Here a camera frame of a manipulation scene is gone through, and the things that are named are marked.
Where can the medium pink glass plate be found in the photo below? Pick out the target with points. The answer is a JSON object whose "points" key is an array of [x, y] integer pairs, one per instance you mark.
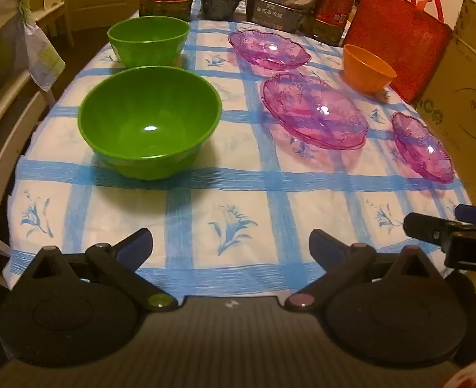
{"points": [[270, 50]]}

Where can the green plastic bowl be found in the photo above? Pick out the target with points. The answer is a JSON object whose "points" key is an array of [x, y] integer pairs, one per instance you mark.
{"points": [[149, 44], [149, 109]]}

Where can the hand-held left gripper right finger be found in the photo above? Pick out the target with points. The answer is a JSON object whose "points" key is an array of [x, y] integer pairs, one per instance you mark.
{"points": [[322, 248]]}

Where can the green checked hanging cloth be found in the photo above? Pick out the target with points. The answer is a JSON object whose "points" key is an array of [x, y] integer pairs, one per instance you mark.
{"points": [[44, 60]]}

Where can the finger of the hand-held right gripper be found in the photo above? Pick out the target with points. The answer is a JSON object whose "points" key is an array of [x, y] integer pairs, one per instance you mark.
{"points": [[474, 213], [427, 228]]}

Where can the red tote bag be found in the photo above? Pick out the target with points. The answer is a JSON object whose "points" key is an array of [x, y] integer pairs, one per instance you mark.
{"points": [[399, 44]]}

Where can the white curved wooden frame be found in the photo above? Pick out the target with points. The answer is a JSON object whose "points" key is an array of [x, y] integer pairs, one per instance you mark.
{"points": [[9, 157]]}

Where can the black instant meal box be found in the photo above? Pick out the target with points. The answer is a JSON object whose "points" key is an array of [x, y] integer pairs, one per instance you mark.
{"points": [[274, 16]]}

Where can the orange plastic bowl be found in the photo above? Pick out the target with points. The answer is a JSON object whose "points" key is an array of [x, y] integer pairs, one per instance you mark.
{"points": [[365, 72]]}

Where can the brown cardboard box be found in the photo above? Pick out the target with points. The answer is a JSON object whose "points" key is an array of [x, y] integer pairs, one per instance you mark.
{"points": [[464, 109]]}

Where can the large pink glass plate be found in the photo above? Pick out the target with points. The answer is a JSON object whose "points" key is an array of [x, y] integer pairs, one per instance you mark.
{"points": [[314, 109]]}

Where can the empty black plastic tray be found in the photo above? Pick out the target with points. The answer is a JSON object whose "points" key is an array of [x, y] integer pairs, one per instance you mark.
{"points": [[219, 6]]}

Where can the small pink glass plate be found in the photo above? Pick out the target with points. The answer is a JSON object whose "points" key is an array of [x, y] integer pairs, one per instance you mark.
{"points": [[421, 145]]}

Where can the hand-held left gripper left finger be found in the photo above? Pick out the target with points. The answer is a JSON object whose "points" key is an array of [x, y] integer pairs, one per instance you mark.
{"points": [[135, 246]]}

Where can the blue checked floral tablecloth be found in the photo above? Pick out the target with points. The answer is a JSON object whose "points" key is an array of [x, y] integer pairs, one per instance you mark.
{"points": [[238, 194]]}

